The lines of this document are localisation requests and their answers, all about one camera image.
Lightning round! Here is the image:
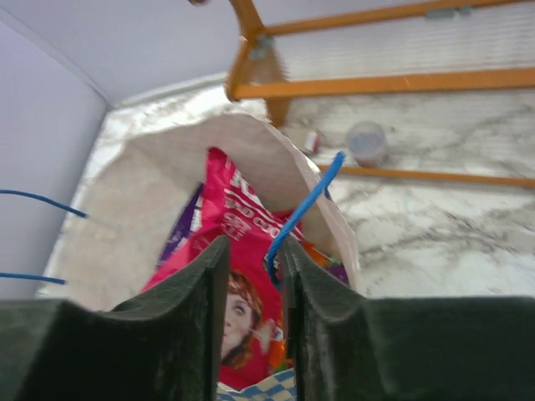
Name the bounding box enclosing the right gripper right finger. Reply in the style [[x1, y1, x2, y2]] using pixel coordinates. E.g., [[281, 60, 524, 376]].
[[278, 238, 535, 401]]

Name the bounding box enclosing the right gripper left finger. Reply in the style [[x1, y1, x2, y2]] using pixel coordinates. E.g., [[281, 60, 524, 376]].
[[1, 236, 230, 400]]

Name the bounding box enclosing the blue checkered paper bag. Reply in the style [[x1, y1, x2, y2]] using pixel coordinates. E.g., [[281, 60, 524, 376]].
[[39, 113, 361, 401]]

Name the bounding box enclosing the purple snack packet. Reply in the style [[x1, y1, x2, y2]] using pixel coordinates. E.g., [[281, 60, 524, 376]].
[[155, 183, 204, 270]]

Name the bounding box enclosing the pink chips bag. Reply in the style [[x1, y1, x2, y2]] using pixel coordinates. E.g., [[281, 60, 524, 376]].
[[145, 148, 286, 390]]

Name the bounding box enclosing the small clear plastic cup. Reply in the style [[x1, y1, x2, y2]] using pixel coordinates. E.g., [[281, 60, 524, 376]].
[[345, 121, 387, 167]]

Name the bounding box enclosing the small red box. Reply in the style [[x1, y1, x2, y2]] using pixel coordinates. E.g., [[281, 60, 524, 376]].
[[285, 127, 321, 155]]

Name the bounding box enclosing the wooden rack shelf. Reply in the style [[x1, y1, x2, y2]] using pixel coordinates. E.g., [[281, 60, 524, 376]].
[[187, 0, 535, 189]]

